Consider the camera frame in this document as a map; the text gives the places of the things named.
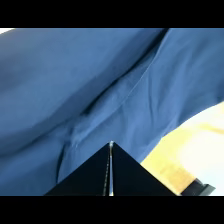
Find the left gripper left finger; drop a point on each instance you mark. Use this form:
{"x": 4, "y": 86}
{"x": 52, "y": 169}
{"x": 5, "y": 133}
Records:
{"x": 90, "y": 178}

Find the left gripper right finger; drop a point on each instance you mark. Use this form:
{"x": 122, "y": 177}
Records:
{"x": 133, "y": 178}

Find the blue garment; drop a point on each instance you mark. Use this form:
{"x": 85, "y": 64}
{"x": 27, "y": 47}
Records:
{"x": 100, "y": 83}

